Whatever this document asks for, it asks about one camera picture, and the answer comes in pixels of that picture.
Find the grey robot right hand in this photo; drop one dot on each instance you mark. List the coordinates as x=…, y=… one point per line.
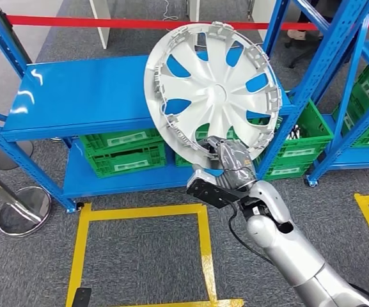
x=235, y=167

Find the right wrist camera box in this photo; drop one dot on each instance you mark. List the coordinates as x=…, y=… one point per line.
x=213, y=193

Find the small black white parts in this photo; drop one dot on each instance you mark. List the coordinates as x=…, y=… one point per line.
x=293, y=132

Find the long blue metal shelf rack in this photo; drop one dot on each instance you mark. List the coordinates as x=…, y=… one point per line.
x=75, y=97

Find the silver-grey plastic wheel cover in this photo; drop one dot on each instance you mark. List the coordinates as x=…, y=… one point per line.
x=217, y=91

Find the black barrier stanchion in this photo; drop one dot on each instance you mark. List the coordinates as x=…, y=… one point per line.
x=11, y=36

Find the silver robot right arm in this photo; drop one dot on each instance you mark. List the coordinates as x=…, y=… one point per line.
x=299, y=254

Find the chrome barrier stanchion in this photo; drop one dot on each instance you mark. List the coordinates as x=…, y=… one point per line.
x=24, y=212
x=2, y=159

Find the long red barrier belt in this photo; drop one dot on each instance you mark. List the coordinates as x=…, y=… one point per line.
x=75, y=21

